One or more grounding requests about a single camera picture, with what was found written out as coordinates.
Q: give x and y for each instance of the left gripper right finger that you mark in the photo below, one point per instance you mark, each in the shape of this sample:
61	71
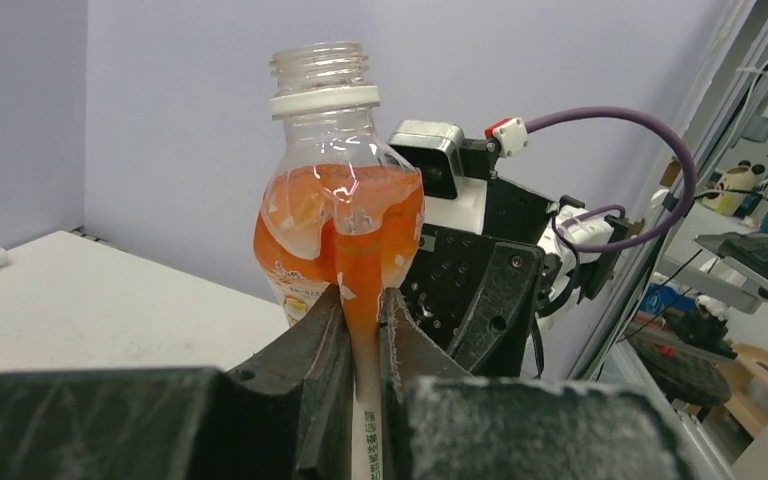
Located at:
441	422

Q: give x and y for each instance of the background panda figurine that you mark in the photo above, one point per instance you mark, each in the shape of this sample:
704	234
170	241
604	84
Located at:
725	200

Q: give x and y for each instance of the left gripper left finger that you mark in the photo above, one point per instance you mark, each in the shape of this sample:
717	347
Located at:
284	413

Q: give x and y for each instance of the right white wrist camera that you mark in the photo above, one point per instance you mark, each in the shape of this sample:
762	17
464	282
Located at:
450	172

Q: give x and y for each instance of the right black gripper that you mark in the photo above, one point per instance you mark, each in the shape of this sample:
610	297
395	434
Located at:
474	283

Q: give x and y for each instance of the orange label bottle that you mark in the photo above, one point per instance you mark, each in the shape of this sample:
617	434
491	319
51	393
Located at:
341	209

